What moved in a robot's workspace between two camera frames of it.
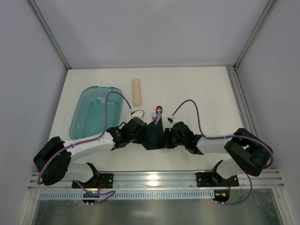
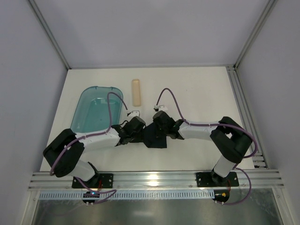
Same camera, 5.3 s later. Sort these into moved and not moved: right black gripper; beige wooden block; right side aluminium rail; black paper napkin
Moved: right black gripper
Not moved: right side aluminium rail; black paper napkin; beige wooden block
